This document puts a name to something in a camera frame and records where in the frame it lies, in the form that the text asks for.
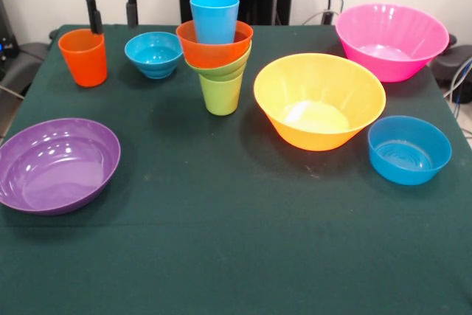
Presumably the white cable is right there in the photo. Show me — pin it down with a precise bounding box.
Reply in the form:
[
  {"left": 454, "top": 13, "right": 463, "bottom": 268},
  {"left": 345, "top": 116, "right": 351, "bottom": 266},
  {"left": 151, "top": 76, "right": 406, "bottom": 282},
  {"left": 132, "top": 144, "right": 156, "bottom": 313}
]
[{"left": 300, "top": 10, "right": 339, "bottom": 25}]

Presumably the black computer case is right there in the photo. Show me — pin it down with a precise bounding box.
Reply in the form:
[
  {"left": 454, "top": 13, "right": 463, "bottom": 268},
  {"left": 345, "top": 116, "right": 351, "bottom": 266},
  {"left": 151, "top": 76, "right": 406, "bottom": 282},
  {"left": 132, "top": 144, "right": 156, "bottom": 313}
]
[{"left": 0, "top": 0, "right": 20, "bottom": 80}]

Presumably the black equipment base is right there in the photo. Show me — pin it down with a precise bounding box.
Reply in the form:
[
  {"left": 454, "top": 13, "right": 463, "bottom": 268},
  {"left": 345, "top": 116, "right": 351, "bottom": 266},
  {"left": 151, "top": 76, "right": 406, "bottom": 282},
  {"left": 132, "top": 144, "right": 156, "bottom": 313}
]
[{"left": 429, "top": 32, "right": 472, "bottom": 89}]

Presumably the green plastic cup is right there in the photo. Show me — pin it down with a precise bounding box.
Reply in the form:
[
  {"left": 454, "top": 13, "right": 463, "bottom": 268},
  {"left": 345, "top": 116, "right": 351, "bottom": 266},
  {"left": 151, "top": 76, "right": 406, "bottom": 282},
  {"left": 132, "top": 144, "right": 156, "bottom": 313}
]
[{"left": 198, "top": 72, "right": 244, "bottom": 116}]

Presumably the light blue stepped bowl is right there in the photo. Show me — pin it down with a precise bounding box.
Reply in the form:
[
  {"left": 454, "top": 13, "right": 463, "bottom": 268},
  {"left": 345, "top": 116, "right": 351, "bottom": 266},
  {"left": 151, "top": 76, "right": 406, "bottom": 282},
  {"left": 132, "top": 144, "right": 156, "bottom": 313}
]
[{"left": 124, "top": 31, "right": 184, "bottom": 80}]

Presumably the blue plastic cup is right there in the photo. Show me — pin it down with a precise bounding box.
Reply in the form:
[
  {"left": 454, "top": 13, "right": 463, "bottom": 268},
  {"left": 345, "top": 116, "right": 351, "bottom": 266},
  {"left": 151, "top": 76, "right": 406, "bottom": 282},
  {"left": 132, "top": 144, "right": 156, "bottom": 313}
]
[{"left": 189, "top": 0, "right": 240, "bottom": 44}]

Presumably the blue round bowl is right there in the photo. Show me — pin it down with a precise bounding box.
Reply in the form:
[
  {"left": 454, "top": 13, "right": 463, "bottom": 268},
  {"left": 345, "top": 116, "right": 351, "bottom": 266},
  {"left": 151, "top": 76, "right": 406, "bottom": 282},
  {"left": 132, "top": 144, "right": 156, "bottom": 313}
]
[{"left": 367, "top": 115, "right": 453, "bottom": 186}]

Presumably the large yellow-orange bowl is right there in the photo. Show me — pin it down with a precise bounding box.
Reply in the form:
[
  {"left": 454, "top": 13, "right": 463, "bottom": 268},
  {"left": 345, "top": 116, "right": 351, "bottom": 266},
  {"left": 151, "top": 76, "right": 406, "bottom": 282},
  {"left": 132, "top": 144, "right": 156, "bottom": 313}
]
[{"left": 253, "top": 52, "right": 387, "bottom": 152}]

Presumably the orange round bowl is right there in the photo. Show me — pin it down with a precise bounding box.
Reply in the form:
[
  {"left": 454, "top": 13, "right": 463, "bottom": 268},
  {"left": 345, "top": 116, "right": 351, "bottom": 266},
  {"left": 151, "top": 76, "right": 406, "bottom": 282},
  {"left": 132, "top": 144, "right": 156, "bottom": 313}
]
[{"left": 176, "top": 19, "right": 255, "bottom": 69}]

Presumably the orange plastic cup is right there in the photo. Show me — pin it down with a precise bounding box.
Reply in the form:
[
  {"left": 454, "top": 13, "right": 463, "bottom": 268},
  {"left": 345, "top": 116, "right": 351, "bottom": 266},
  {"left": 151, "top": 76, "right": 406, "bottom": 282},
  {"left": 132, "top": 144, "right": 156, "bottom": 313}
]
[{"left": 58, "top": 28, "right": 108, "bottom": 89}]

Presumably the grey cable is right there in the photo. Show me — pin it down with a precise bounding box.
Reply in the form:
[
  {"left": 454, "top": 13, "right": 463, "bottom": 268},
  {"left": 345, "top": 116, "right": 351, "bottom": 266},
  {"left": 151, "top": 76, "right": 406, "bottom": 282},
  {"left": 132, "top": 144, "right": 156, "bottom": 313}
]
[{"left": 442, "top": 55, "right": 472, "bottom": 109}]

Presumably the dark green tablecloth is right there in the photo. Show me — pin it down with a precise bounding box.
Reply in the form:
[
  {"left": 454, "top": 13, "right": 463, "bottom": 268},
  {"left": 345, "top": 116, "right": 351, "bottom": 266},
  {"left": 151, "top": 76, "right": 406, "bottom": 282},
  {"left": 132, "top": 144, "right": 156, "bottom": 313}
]
[{"left": 0, "top": 24, "right": 472, "bottom": 315}]

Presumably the large purple bowl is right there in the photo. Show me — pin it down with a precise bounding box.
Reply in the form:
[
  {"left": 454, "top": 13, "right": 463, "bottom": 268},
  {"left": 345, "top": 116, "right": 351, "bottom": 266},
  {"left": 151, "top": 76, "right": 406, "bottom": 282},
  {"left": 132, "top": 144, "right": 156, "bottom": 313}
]
[{"left": 0, "top": 117, "right": 122, "bottom": 216}]

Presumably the large pink bowl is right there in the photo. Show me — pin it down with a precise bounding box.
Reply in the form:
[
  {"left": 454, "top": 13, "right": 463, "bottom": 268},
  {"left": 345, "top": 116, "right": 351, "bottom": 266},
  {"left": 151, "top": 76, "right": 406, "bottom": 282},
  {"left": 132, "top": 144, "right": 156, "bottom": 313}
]
[{"left": 334, "top": 2, "right": 451, "bottom": 83}]

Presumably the green stepped bowl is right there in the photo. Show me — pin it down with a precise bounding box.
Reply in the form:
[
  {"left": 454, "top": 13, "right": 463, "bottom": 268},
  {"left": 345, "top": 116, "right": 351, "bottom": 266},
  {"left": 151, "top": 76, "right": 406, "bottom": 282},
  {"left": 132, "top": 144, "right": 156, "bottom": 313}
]
[{"left": 184, "top": 41, "right": 253, "bottom": 82}]

